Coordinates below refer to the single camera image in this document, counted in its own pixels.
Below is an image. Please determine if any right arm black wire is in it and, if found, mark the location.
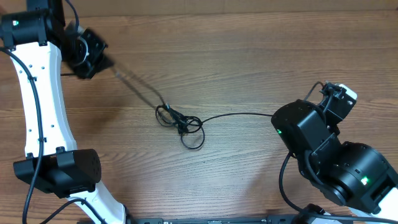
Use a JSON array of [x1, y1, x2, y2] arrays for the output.
[[278, 81, 398, 224]]

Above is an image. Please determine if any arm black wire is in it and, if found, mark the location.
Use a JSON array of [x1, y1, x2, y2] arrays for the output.
[[278, 81, 398, 224], [0, 46, 108, 224]]

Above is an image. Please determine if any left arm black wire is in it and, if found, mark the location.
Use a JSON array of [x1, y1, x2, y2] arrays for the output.
[[0, 46, 108, 224]]

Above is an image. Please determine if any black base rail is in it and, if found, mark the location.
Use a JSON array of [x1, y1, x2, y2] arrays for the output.
[[135, 214, 297, 224]]

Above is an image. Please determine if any black cable silver USB plug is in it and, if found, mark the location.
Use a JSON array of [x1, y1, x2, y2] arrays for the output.
[[111, 65, 203, 135]]

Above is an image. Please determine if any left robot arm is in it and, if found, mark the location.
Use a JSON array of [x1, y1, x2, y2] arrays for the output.
[[1, 0, 134, 223]]

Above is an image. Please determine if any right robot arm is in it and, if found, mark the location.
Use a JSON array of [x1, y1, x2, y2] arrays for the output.
[[271, 83, 397, 223]]

